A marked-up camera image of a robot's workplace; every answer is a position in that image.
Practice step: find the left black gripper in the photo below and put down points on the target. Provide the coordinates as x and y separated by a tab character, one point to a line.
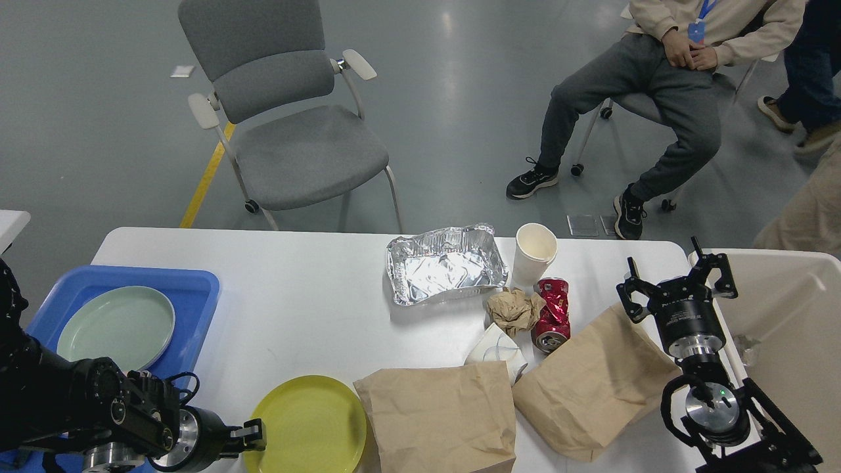
203	439

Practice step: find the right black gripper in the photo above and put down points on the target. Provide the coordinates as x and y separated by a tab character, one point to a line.
686	320

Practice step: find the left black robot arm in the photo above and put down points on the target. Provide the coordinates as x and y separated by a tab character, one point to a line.
116	419

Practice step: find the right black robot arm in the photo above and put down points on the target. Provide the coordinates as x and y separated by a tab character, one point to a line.
735	428

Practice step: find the yellow plate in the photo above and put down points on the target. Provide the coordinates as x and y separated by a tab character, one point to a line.
312	423

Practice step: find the beige plastic bin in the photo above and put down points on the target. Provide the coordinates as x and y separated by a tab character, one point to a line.
786	321

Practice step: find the crushed red soda can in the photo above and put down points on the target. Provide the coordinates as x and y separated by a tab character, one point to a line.
552	328

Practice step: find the right brown paper bag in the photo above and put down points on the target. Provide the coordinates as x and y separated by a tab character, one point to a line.
583	396

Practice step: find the brown paper bag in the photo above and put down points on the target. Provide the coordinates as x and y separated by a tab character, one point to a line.
583	396
454	419

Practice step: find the blue plastic tray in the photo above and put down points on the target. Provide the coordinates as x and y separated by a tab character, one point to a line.
193	293

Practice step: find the tan cloth at right edge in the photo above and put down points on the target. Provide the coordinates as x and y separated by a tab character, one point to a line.
810	221

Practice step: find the pale green plate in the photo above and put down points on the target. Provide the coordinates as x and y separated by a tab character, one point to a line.
133	325

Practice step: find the crumpled brown paper ball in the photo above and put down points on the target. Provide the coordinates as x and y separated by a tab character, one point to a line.
512	310

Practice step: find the left brown paper bag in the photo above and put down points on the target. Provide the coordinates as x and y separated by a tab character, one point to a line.
454	419

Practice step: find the white chair under person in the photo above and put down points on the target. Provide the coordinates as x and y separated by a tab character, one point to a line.
640	105

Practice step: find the aluminium foil tray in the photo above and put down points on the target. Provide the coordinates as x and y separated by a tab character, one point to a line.
444	264

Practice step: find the standing person in jeans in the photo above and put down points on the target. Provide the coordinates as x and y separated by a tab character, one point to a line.
812	61

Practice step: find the seated person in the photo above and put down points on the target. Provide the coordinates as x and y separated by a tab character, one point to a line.
657	85

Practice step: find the grey office chair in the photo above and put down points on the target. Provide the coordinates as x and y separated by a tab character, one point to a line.
258	56

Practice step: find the white side table corner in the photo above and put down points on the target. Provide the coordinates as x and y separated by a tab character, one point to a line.
12	223

